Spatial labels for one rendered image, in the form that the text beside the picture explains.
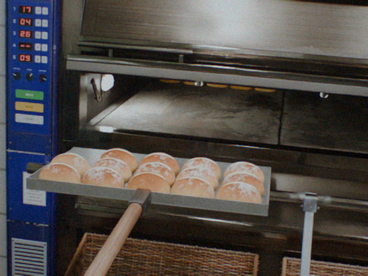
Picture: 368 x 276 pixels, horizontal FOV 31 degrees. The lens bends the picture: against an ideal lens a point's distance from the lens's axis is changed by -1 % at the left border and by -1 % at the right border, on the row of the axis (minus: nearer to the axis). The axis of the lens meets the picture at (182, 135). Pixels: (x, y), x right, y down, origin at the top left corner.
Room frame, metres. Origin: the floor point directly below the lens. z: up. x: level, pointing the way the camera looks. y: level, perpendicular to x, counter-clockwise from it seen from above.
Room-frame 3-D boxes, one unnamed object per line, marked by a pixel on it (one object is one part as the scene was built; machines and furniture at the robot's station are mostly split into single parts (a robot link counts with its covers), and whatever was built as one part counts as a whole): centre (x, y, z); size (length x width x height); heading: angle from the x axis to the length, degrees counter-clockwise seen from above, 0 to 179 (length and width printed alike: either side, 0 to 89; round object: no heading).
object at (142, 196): (1.35, 0.08, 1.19); 0.09 x 0.04 x 0.03; 172
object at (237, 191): (1.41, -0.13, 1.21); 0.10 x 0.07 x 0.05; 85
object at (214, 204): (1.57, 0.05, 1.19); 0.55 x 0.36 x 0.03; 82
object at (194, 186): (1.42, -0.03, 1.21); 0.10 x 0.07 x 0.06; 78
